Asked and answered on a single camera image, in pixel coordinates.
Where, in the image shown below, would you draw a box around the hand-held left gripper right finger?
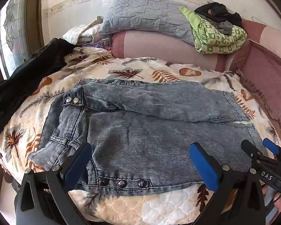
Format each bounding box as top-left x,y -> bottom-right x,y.
189,142 -> 266,225

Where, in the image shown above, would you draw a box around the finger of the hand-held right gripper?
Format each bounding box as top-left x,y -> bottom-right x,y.
263,137 -> 281,155
241,140 -> 265,168

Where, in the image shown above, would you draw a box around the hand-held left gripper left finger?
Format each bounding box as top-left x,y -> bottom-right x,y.
14,142 -> 101,225

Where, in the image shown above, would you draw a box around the grey-blue denim pants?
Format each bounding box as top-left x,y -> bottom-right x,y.
28,78 -> 268,196

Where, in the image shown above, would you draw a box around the person's right hand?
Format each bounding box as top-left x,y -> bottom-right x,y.
262,185 -> 281,217

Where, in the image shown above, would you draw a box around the black garment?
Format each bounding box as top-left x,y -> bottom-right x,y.
0,37 -> 81,138

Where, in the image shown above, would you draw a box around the cream leaf-print blanket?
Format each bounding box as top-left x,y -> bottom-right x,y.
0,46 -> 281,225

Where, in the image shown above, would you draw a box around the green patterned cloth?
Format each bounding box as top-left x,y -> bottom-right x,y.
179,6 -> 248,55

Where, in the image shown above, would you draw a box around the purple patterned cloth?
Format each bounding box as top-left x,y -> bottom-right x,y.
83,38 -> 113,50

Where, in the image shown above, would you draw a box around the pink padded bed surround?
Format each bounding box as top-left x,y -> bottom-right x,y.
110,19 -> 281,147

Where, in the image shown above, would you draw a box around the grey crumpled cloth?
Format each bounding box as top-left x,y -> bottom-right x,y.
201,14 -> 234,36

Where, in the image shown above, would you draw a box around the white crumpled cloth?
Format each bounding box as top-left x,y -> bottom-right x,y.
62,16 -> 113,45

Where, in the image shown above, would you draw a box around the black crumpled clothes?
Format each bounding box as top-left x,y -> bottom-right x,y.
194,2 -> 243,28

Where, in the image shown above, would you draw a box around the patterned glass window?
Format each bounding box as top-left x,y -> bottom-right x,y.
0,0 -> 45,80

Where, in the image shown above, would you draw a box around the grey quilted pillow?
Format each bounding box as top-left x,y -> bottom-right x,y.
98,0 -> 197,47

